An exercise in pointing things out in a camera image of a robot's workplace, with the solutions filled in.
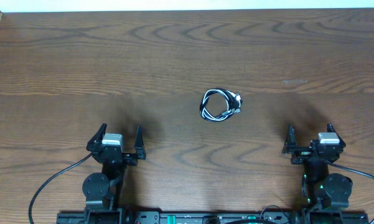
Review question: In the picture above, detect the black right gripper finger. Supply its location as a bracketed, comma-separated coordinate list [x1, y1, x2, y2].
[282, 124, 297, 154]
[327, 123, 345, 145]

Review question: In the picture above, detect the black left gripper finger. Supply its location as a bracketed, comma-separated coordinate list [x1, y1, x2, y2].
[87, 123, 107, 146]
[134, 126, 146, 160]

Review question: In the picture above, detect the black USB cable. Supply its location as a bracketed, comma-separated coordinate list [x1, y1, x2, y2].
[199, 88, 243, 123]

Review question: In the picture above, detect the white USB cable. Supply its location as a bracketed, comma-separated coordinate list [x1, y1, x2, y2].
[200, 89, 242, 121]

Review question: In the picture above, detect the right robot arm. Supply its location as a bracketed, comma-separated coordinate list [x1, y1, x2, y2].
[282, 123, 368, 224]

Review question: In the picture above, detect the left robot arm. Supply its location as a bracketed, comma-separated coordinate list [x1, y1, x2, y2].
[56, 123, 146, 224]

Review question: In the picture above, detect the black right camera cable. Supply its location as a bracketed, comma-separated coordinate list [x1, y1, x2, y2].
[326, 160, 374, 224]

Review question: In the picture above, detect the black camera cable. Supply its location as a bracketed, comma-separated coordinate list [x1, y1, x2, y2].
[28, 152, 94, 224]
[326, 160, 374, 224]

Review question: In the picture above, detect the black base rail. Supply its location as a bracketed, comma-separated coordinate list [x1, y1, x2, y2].
[55, 209, 369, 224]

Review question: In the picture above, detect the black left camera cable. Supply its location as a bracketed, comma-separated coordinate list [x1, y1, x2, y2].
[28, 152, 94, 224]

